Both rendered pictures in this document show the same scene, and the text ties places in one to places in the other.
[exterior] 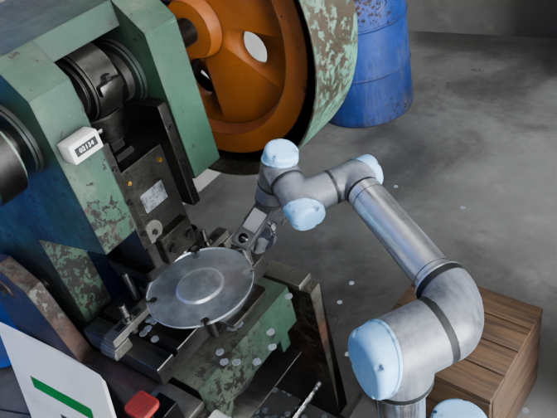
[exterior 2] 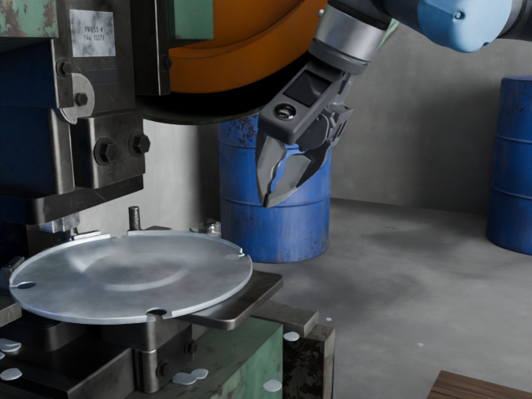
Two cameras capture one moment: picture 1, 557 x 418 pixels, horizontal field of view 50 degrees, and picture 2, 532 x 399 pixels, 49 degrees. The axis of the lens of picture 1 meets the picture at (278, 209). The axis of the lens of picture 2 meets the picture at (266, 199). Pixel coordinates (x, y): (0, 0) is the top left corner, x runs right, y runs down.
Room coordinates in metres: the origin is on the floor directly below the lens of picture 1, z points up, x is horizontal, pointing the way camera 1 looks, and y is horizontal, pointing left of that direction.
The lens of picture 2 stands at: (0.47, 0.32, 1.05)
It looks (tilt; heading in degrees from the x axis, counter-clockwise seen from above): 15 degrees down; 341
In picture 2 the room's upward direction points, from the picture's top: straight up
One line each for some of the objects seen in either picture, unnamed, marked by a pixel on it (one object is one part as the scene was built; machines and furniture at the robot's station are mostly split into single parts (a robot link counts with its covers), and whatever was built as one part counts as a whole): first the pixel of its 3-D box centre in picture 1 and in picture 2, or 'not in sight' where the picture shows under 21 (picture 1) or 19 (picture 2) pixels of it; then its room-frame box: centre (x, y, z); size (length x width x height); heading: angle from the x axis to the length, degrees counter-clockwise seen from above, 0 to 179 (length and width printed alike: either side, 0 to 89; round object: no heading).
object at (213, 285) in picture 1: (200, 285); (135, 268); (1.17, 0.25, 0.78); 0.29 x 0.29 x 0.01
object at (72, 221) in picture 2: not in sight; (61, 213); (1.26, 0.33, 0.84); 0.05 x 0.03 x 0.04; 136
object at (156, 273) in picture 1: (156, 250); (51, 195); (1.27, 0.34, 0.86); 0.20 x 0.16 x 0.05; 136
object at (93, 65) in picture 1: (98, 116); not in sight; (1.26, 0.34, 1.27); 0.21 x 0.12 x 0.34; 46
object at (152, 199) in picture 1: (145, 201); (66, 57); (1.23, 0.31, 1.04); 0.17 x 0.15 x 0.30; 46
